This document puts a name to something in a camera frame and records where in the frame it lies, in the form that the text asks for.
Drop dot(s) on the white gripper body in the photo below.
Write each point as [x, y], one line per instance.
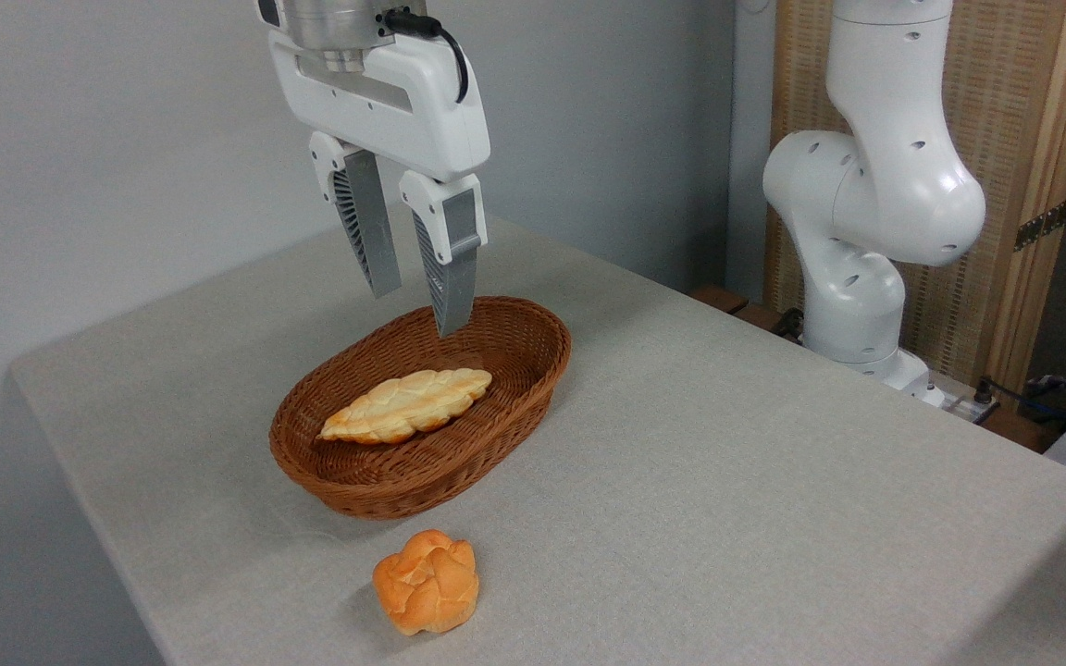
[403, 102]

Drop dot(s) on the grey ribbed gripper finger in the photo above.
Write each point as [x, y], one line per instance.
[368, 222]
[455, 268]

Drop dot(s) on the round orange bread roll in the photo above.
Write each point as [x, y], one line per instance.
[427, 583]

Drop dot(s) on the long pale braided bread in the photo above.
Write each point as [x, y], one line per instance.
[403, 407]

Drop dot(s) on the brown wicker oval basket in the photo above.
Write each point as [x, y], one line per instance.
[403, 481]

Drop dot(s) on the grey tablecloth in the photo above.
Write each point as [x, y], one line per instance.
[727, 509]

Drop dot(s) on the wooden rattan folding screen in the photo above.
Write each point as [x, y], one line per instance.
[1005, 92]

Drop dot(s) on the dark metal hinge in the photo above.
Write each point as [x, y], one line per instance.
[1042, 225]

